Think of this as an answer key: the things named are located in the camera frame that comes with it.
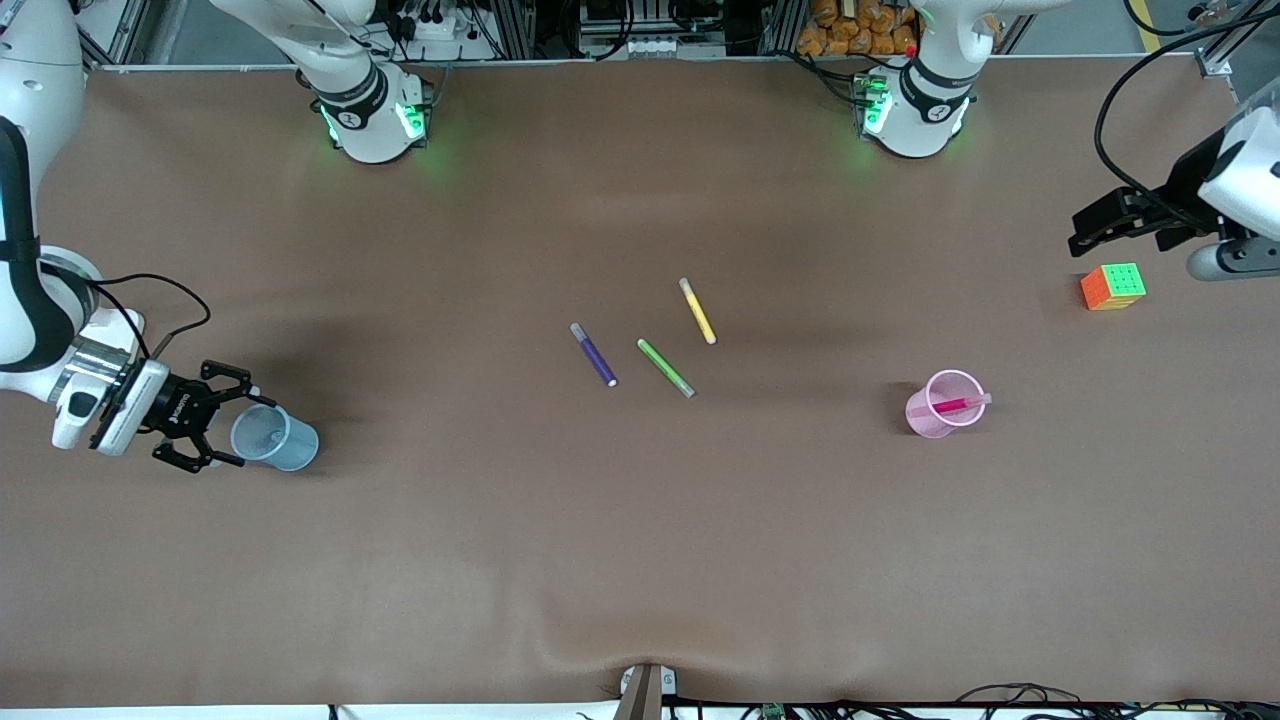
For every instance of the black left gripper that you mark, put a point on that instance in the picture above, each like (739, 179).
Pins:
(1176, 202)

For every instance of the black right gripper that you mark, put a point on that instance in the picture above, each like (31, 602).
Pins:
(177, 409)

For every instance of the pink marker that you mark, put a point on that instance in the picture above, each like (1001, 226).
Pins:
(955, 405)

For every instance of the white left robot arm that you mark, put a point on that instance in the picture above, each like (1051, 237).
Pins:
(920, 130)

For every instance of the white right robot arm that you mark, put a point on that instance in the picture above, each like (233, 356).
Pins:
(40, 80)

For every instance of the colourful puzzle cube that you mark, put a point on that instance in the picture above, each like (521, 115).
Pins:
(1112, 287)

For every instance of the light blue mesh cup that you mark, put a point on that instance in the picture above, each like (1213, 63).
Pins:
(290, 445)

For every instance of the white lamp stand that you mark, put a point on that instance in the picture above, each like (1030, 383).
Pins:
(128, 325)

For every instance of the pink mesh cup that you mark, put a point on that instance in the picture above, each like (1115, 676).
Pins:
(920, 420)

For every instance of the orange snack bag pile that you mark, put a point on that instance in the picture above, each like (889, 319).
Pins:
(850, 35)

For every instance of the purple marker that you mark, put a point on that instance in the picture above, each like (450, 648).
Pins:
(594, 356)

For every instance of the white power strip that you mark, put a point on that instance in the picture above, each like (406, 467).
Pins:
(430, 28)

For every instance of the green marker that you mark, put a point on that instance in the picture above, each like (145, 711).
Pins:
(662, 365)

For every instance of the yellow marker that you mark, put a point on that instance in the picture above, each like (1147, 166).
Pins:
(698, 312)

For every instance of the metal table clamp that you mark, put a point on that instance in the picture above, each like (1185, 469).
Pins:
(640, 695)

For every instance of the grey metal equipment rack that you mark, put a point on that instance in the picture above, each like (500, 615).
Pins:
(650, 45)

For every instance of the green circuit board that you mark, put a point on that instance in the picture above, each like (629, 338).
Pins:
(772, 712)

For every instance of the aluminium corner bracket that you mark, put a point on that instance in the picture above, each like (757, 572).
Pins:
(1213, 62)

